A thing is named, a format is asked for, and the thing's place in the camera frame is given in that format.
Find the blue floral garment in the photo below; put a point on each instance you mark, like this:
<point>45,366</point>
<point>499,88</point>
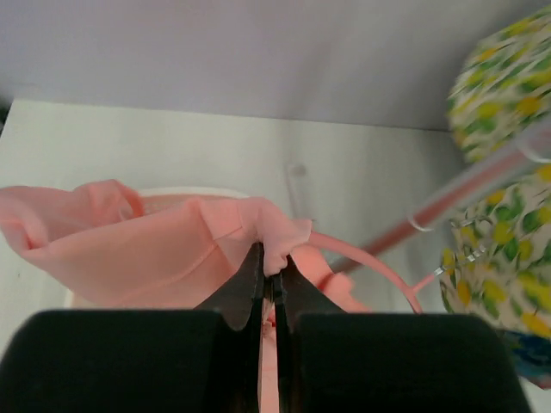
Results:
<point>531,356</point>

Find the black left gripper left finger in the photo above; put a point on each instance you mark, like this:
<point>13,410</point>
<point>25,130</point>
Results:
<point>206,359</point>

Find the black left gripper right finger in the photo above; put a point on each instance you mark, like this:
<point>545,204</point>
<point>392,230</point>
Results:
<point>329,360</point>

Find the white silver clothes rack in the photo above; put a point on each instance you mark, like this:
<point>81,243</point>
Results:
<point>376,187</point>

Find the yellow lemon print garment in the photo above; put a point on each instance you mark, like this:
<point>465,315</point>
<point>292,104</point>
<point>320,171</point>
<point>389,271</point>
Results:
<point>499,269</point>

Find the pink skirt hanger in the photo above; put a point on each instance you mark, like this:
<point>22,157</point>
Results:
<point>325,242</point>

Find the pink pleated skirt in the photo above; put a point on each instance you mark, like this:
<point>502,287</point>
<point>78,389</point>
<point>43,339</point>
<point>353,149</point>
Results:
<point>99,242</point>

